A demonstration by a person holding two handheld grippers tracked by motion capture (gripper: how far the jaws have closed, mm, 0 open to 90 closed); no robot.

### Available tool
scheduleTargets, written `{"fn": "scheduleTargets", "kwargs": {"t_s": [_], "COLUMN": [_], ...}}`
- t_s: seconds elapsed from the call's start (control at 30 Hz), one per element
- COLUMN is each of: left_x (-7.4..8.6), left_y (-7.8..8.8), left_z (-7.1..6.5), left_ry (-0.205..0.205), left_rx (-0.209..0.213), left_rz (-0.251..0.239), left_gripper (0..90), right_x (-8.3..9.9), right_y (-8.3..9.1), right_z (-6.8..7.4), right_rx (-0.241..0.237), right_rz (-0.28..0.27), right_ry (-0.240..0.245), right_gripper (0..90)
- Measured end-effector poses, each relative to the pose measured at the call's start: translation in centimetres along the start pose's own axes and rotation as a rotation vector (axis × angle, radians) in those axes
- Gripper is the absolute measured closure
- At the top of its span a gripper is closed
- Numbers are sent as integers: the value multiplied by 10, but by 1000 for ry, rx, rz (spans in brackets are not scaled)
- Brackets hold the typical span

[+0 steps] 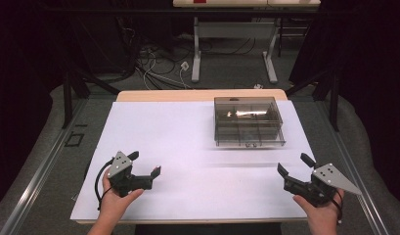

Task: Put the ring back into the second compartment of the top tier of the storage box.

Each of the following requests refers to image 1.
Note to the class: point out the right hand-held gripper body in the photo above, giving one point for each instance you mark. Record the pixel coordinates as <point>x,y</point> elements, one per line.
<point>328,178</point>

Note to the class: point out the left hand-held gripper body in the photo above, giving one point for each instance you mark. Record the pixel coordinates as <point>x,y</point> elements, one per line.
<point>120,169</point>

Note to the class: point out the transparent grey plastic compartment box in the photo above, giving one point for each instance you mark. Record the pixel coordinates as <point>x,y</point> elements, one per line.
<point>248,125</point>

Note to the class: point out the person's left hand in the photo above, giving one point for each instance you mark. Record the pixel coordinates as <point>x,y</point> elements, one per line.
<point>114,204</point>

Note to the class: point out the person's right hand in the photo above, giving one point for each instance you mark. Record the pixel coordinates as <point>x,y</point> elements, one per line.
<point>323,213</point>

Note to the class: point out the white table mat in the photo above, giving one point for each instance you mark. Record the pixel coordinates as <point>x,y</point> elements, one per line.
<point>174,140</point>

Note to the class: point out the black metal stand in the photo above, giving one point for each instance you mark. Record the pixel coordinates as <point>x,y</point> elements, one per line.
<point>67,98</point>
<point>333,101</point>

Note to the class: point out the light wooden table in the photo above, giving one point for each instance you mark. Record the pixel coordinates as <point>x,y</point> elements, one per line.
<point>174,95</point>

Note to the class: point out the white plug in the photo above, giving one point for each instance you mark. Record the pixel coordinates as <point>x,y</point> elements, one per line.
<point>258,86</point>

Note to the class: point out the white power adapter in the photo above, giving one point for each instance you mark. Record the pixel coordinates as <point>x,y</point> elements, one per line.
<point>185,65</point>

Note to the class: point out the dark curtain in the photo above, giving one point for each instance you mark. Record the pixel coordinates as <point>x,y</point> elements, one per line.
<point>18,81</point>
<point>373,71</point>

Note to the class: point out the black stool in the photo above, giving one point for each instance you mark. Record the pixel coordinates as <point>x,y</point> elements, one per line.
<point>292,32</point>

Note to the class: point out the white-legged background table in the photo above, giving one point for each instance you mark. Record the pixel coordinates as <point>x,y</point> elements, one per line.
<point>233,30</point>

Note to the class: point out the red item on background table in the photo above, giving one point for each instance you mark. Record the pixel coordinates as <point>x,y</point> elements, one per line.
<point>199,1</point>

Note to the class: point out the metal floor rail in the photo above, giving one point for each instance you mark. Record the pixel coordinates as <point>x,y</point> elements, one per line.
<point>41,169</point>
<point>357,176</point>

